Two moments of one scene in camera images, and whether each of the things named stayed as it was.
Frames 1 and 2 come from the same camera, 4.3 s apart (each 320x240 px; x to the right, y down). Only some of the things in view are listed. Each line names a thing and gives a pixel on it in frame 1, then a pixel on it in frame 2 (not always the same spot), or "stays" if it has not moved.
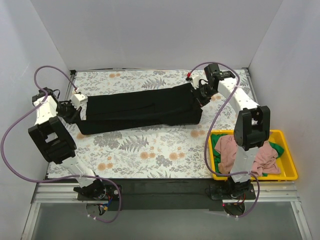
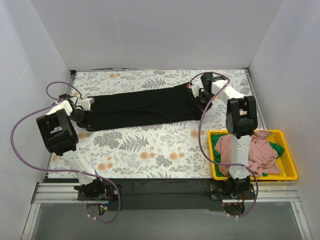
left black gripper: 73,113 to 85,119
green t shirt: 216,156 stays
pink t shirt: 265,162 stays
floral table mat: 170,152 stays
